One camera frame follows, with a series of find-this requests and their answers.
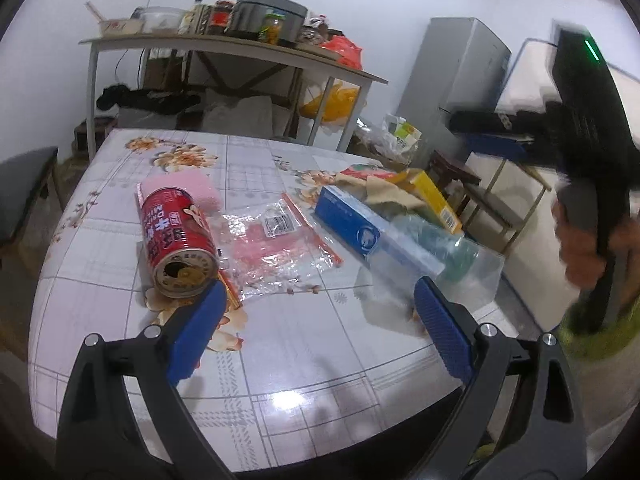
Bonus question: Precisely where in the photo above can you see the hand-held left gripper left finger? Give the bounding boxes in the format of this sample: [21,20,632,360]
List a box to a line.
[54,280,236,480]

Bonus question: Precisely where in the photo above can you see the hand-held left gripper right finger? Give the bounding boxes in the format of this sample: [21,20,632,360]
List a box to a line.
[414,276,588,480]

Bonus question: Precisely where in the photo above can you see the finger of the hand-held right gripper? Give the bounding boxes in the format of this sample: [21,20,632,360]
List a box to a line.
[447,109,538,136]

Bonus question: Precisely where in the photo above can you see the green clear plastic bottle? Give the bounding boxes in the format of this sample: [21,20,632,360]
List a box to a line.
[370,215,506,311]

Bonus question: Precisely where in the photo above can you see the yellow white medicine box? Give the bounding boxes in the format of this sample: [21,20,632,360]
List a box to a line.
[387,170,465,236]

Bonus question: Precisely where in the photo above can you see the red drink can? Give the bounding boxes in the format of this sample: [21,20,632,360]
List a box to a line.
[137,185,221,298]

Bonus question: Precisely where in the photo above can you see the clear plastic zip bag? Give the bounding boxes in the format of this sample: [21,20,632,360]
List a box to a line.
[207,192,345,306]

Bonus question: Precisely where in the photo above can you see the beige cloth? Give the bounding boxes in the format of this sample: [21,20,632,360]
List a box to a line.
[335,170,426,218]

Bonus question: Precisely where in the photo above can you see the red snack packet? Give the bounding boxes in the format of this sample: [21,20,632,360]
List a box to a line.
[340,164,401,181]

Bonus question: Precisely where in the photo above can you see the pink sponge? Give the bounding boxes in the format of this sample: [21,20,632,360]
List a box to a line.
[137,170,223,213]

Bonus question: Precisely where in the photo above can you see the blue toothpaste box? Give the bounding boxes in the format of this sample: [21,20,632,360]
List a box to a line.
[314,185,446,277]

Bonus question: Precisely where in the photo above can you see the person's right hand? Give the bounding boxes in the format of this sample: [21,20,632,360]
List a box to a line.
[554,210,635,288]

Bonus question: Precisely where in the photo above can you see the wooden chair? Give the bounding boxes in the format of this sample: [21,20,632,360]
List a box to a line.
[465,135,551,256]

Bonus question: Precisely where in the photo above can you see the grey refrigerator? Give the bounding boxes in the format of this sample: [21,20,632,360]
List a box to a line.
[397,17,512,171]

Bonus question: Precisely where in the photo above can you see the dark wooden stool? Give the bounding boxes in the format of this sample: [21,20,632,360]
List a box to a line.
[427,150,482,196]

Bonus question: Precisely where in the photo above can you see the cardboard box with bags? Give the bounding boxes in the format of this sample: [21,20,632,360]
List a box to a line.
[382,114,423,153]

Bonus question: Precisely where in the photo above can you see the floral tablecloth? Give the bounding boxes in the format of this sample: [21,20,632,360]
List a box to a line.
[29,129,506,473]

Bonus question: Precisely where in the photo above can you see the yellow plastic bag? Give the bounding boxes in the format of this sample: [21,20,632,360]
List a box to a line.
[300,80,361,123]

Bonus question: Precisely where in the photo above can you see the orange plastic bag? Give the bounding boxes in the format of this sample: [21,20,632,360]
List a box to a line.
[320,35,363,68]

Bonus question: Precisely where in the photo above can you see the wooden side table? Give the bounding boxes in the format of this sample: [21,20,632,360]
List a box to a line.
[79,35,388,153]

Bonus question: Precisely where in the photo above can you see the dark snack packets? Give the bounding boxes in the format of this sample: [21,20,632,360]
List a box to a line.
[300,12,332,51]

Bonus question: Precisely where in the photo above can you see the white sack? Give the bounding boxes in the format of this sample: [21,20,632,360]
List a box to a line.
[202,95,273,136]

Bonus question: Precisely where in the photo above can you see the pickle jar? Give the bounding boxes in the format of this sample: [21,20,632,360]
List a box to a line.
[258,10,286,45]

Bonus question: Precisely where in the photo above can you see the dark seat chair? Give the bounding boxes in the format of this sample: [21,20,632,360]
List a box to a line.
[0,146,63,261]

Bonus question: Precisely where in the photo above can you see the black clothing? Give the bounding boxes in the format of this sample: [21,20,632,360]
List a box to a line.
[96,84,201,116]

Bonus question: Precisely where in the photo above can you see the grey rice cooker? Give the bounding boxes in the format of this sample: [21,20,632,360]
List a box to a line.
[225,0,308,48]

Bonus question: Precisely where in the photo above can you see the small cardboard box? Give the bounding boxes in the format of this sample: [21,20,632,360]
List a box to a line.
[145,50,188,88]

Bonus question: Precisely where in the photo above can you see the red label jar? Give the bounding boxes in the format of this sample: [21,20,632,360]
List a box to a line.
[209,2,236,36]

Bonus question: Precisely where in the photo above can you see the condiment bottle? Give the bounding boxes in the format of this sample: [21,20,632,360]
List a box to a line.
[189,0,211,36]

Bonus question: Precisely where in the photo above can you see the white patterned bowl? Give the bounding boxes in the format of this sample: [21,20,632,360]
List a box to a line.
[97,19,146,37]

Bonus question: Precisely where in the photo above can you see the glass bowl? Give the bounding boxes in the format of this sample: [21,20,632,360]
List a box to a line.
[135,6,186,35]

